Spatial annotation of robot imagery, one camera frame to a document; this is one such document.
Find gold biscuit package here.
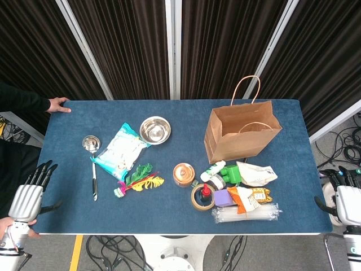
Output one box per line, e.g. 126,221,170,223
252,187,273,204

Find white tube green print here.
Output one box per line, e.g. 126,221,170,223
200,160,227,182

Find person's bare hand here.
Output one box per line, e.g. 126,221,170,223
0,216,40,240
46,97,72,114

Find brown paper bag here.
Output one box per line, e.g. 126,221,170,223
203,75,283,164

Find steel ladle black handle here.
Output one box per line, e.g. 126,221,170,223
82,135,102,202

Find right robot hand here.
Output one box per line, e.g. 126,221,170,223
314,165,361,226

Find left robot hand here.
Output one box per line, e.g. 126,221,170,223
7,159,64,224

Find bundle of clear straws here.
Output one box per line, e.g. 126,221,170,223
211,202,283,224

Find small round labelled jar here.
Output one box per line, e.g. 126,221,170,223
210,174,226,190

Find clear tub rubber bands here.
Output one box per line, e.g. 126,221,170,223
173,162,196,188

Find orange white snack packet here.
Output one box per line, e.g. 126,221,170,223
227,186,262,215

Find steel bowl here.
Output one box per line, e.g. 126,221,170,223
139,116,172,146

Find colourful feather shuttlecock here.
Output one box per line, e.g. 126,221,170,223
113,163,165,198

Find green plastic block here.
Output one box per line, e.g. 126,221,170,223
219,165,241,184

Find purple cube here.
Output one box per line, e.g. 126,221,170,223
213,189,235,207

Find white table base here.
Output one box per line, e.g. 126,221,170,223
135,234,215,271

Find teal snack packet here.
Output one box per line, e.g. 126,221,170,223
90,122,152,182

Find black floor cables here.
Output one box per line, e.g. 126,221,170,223
85,235,155,271
0,117,32,145
221,235,248,266
315,112,361,167

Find black ink bottle red cap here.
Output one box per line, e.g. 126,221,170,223
199,183,212,202

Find white partition frame post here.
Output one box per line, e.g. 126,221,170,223
243,0,300,99
0,111,45,146
55,0,115,100
309,99,361,144
165,0,183,100

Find white pouch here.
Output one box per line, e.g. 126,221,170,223
236,160,279,187

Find brown packing tape roll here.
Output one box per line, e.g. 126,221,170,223
191,183,219,212

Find person's black sleeved forearm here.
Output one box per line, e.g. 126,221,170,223
0,81,51,113

